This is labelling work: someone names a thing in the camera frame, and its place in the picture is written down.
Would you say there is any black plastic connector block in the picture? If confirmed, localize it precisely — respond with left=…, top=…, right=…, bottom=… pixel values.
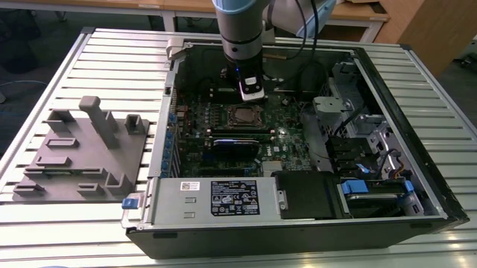
left=325, top=136, right=377, bottom=176

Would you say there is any wooden cabinet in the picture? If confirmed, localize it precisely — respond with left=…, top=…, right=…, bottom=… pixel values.
left=376, top=0, right=477, bottom=82

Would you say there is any silver heatsink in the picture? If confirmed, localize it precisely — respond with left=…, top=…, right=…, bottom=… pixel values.
left=261, top=161, right=285, bottom=178

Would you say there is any silver disk bay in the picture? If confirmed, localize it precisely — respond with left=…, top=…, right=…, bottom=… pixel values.
left=350, top=113, right=416, bottom=182

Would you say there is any black PC case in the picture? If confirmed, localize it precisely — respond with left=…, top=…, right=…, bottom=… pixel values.
left=125, top=38, right=472, bottom=260

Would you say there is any silver steel bracket plate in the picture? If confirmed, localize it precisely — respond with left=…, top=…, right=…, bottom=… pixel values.
left=313, top=95, right=354, bottom=128

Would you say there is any silver CPU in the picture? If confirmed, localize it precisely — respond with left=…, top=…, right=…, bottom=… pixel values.
left=235, top=108, right=260, bottom=123

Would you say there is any grey metal drive cage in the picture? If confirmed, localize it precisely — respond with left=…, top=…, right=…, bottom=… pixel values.
left=312, top=61, right=374, bottom=140

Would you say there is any black wheeled chair base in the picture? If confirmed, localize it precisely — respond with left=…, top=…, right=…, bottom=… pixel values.
left=460, top=39, right=477, bottom=68

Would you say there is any wooden desk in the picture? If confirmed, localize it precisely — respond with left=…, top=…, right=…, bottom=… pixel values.
left=0, top=0, right=177, bottom=32
left=163, top=0, right=392, bottom=43

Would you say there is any silver power supply unit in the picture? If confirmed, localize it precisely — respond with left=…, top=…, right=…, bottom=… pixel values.
left=137, top=176, right=292, bottom=229

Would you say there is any black office chair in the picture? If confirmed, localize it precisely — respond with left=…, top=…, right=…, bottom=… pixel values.
left=0, top=9, right=43, bottom=75

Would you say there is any green RAM stick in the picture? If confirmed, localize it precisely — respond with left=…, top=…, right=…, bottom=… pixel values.
left=43, top=169, right=82, bottom=176

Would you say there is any grey parts rack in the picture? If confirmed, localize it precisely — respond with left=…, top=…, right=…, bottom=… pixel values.
left=11, top=95, right=151, bottom=202

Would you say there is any hard disk in blue carrier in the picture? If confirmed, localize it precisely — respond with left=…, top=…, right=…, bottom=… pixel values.
left=337, top=178, right=417, bottom=219

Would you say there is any black plastic shroud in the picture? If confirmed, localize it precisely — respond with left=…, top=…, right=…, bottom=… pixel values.
left=270, top=170, right=353, bottom=220

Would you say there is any green motherboard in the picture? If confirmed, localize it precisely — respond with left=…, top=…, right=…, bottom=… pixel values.
left=174, top=92, right=322, bottom=178

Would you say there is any black flat cable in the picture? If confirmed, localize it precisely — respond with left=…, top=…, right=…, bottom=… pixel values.
left=333, top=109, right=361, bottom=138

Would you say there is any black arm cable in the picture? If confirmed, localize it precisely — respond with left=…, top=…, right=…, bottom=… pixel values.
left=282, top=0, right=321, bottom=61

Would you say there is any coloured wire bundle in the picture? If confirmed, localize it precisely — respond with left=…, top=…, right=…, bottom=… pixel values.
left=389, top=163, right=408, bottom=180

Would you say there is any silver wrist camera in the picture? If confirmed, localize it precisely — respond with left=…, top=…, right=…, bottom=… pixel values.
left=238, top=74, right=268, bottom=102

